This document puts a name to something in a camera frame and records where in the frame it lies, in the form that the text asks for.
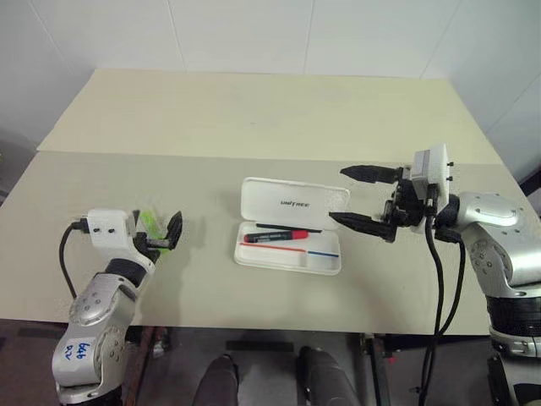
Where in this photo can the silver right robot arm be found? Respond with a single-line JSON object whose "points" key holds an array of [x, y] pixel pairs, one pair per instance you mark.
{"points": [[498, 254]]}

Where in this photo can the white open pencil case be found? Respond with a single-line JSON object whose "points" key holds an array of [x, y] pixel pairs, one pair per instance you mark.
{"points": [[291, 228]]}

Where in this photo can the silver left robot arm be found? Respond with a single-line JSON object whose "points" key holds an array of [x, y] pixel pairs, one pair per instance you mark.
{"points": [[99, 304]]}

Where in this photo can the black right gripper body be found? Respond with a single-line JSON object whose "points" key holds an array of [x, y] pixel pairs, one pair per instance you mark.
{"points": [[403, 207]]}

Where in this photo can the red marker with black cap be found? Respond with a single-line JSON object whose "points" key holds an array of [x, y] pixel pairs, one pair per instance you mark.
{"points": [[281, 235]]}

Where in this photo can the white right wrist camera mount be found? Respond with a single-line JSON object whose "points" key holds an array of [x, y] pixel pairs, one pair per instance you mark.
{"points": [[435, 173]]}

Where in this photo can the grey metal table frame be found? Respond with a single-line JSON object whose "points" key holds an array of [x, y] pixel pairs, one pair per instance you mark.
{"points": [[374, 368]]}

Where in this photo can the thin black pen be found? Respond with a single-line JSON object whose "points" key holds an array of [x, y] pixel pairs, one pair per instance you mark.
{"points": [[291, 227]]}

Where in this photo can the rusty metal table leg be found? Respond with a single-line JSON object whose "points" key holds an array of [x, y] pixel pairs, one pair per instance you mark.
{"points": [[141, 359]]}

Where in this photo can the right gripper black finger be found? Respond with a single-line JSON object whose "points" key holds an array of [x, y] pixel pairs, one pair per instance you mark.
{"points": [[369, 173], [365, 224]]}

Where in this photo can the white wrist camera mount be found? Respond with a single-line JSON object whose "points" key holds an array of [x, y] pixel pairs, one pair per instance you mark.
{"points": [[435, 173], [107, 224]]}

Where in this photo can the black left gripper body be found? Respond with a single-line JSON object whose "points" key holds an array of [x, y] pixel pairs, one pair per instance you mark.
{"points": [[149, 244]]}

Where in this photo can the dark rounded shape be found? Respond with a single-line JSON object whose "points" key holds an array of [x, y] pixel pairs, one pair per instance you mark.
{"points": [[222, 380], [327, 376]]}

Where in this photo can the green marker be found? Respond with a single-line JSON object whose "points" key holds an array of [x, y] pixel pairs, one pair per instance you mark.
{"points": [[151, 222]]}

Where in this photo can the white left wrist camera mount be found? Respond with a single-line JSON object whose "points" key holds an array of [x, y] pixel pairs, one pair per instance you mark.
{"points": [[107, 224]]}

